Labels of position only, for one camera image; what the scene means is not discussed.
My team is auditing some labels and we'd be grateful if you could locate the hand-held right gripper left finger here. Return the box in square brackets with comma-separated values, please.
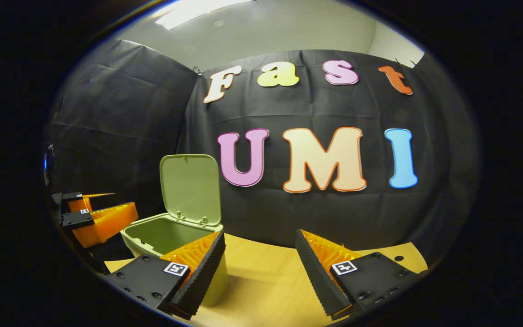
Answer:
[106, 230, 227, 321]

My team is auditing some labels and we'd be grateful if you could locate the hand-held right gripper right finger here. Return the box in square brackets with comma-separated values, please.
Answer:
[295, 229, 419, 321]

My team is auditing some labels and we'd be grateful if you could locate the green desktop garbage bin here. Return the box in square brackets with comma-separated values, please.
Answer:
[121, 154, 229, 308]

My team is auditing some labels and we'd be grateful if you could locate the wooden desktop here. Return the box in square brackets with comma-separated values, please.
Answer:
[105, 233, 429, 327]

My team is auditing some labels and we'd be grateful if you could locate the black backdrop cloth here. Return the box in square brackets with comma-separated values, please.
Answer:
[46, 39, 482, 268]

